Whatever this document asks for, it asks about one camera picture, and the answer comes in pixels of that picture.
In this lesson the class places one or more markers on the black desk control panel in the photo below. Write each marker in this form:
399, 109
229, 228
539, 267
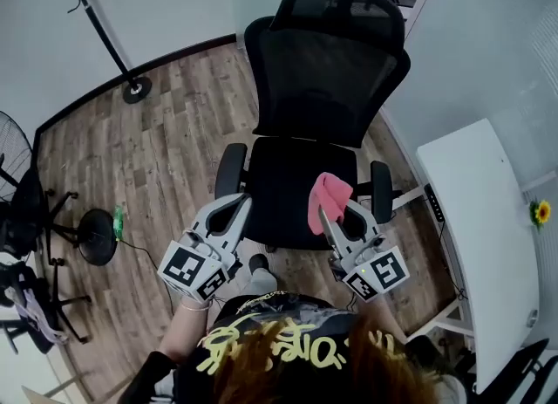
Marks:
434, 203

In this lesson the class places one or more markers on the black mesh chair backrest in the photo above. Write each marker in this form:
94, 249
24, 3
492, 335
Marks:
322, 88

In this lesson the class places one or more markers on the yellow sunflower decoration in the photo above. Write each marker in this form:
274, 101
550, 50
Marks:
542, 212

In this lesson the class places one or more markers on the person's right forearm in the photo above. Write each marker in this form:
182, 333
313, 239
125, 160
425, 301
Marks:
388, 319

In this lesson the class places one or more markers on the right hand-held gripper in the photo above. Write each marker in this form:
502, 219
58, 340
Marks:
379, 271

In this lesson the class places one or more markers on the person's black shoe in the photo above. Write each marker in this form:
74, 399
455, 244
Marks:
258, 261

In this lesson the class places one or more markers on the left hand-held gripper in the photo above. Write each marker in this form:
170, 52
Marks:
187, 267

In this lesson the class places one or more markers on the black chair seat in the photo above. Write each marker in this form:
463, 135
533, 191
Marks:
292, 193

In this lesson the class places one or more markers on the black chair armrest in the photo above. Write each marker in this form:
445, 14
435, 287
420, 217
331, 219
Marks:
231, 171
381, 193

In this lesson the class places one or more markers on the black chair frame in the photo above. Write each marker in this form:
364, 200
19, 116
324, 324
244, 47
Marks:
519, 371

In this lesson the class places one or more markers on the person's left forearm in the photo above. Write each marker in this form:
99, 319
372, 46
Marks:
187, 332

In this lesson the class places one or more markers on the person's gray trouser leg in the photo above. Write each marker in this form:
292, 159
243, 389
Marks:
261, 282

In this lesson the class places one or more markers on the black coat rack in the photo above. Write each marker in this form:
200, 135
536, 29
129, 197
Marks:
104, 40

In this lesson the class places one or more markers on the pink cloth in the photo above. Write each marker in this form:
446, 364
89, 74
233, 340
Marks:
327, 193

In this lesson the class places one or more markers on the white desk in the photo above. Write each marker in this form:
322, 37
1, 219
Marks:
479, 228

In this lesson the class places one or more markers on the person in dark hoodie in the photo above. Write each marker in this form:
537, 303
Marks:
279, 350

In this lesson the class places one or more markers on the black standing fan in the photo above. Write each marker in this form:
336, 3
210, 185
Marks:
97, 238

